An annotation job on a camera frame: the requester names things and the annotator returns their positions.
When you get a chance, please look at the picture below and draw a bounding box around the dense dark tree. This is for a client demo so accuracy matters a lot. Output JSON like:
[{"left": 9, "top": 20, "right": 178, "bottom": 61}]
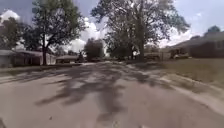
[{"left": 82, "top": 37, "right": 106, "bottom": 62}]

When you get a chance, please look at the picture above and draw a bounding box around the grey asphalt road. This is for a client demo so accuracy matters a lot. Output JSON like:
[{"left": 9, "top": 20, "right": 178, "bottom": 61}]
[{"left": 0, "top": 60, "right": 224, "bottom": 128}]

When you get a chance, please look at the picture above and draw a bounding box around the small low house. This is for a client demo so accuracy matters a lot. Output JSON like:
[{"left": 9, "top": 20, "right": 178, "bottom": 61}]
[{"left": 55, "top": 54, "right": 82, "bottom": 65}]

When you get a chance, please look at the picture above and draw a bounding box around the large tree with wide crown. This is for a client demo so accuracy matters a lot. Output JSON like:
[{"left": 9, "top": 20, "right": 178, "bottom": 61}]
[{"left": 90, "top": 0, "right": 192, "bottom": 63}]

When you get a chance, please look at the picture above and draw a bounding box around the vehicle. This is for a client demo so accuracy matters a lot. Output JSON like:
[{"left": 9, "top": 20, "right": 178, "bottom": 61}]
[{"left": 170, "top": 47, "right": 192, "bottom": 61}]

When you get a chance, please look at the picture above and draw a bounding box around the large tree with forked trunk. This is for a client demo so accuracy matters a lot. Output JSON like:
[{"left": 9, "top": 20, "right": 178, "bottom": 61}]
[{"left": 30, "top": 0, "right": 87, "bottom": 66}]

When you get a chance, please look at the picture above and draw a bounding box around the grass verge by houses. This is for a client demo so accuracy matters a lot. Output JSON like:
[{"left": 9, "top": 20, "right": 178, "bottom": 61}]
[{"left": 0, "top": 63, "right": 83, "bottom": 76}]

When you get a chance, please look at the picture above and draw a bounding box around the grass lawn beside kerb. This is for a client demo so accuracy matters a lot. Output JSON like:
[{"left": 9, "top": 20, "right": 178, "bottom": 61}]
[{"left": 146, "top": 57, "right": 224, "bottom": 88}]

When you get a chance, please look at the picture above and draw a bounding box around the low house with grey roof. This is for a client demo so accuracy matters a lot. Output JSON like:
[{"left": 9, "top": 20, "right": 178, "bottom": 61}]
[{"left": 0, "top": 49, "right": 58, "bottom": 69}]

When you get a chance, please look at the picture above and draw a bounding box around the pale concrete kerb strip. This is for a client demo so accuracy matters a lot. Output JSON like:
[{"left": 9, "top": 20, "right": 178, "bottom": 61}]
[{"left": 124, "top": 63, "right": 224, "bottom": 118}]

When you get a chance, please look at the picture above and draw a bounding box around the dark brick house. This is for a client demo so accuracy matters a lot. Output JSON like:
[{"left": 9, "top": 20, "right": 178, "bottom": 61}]
[{"left": 172, "top": 31, "right": 224, "bottom": 60}]

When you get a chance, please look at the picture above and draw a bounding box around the dark tree behind house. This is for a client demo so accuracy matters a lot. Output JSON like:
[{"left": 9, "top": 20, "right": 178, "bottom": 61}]
[{"left": 0, "top": 16, "right": 36, "bottom": 52}]

